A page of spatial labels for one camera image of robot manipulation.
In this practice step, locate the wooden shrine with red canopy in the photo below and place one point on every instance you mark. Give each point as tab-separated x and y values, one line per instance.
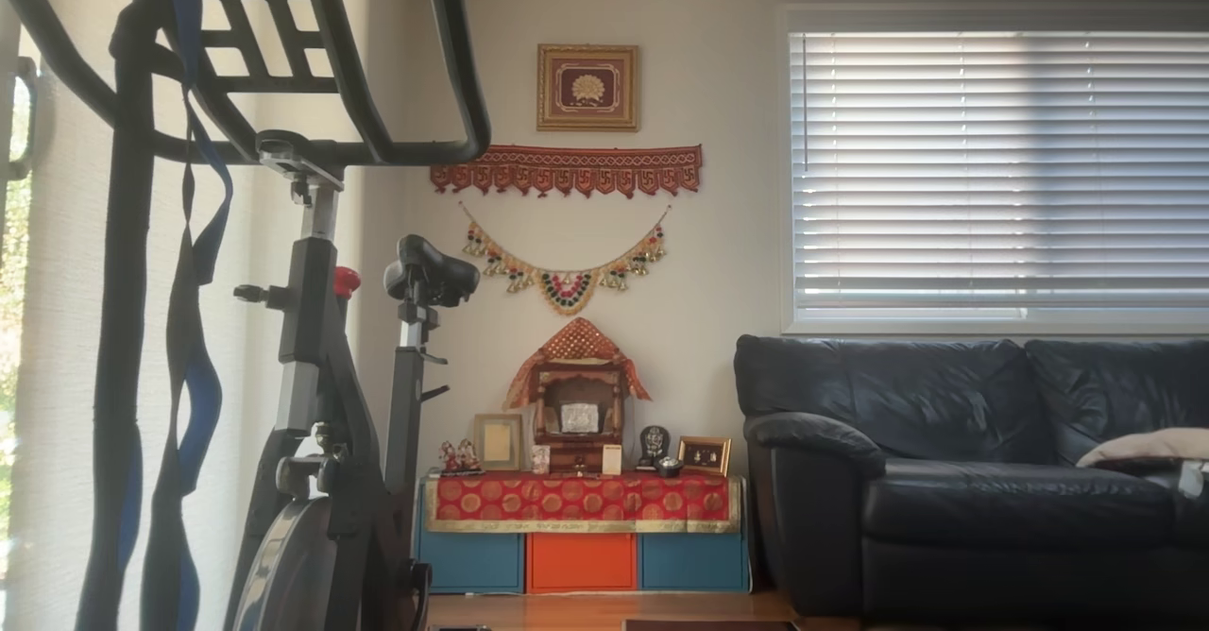
578	395

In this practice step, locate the black idol plaque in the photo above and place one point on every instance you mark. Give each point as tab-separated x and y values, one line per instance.
654	444

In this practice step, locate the small white card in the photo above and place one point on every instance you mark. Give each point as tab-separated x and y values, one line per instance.
612	459

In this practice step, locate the small printed card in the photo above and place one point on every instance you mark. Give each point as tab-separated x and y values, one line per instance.
540	459

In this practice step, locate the small dark bowl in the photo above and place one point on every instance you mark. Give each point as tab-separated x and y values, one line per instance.
668	467

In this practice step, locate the red gold patterned cloth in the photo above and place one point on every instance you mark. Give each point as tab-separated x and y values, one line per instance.
581	501

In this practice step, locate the small colourful figurines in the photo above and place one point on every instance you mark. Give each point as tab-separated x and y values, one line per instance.
458	456

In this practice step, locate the orange storage bin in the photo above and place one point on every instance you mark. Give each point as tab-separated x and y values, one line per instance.
581	563

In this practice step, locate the blue storage bin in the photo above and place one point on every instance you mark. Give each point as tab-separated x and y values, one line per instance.
692	563
470	563

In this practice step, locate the black exercise bike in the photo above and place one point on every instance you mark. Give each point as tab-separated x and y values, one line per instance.
312	310

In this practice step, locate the black leather sofa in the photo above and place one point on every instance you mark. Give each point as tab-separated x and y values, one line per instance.
945	508

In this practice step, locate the white window blinds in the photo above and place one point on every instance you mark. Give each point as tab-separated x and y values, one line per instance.
1001	178

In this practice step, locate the white sheer curtain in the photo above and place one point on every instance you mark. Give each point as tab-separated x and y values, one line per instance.
57	376

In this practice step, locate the beige cushion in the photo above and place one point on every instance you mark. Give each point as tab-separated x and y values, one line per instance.
1152	445

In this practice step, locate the small grey cloth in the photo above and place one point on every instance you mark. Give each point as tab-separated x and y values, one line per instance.
1192	480

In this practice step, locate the beaded garland wall hanging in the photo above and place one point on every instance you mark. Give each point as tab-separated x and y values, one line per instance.
566	291

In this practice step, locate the red embroidered wall hanging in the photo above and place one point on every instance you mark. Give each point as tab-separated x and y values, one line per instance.
567	168

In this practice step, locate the pale picture frame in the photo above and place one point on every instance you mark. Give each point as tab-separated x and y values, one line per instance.
498	440

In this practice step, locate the gold photo frame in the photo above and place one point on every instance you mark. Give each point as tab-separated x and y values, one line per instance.
704	456

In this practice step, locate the gold framed wall picture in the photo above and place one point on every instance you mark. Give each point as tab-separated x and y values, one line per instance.
587	88

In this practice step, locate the white window frame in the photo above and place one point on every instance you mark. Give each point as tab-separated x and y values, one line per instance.
784	187

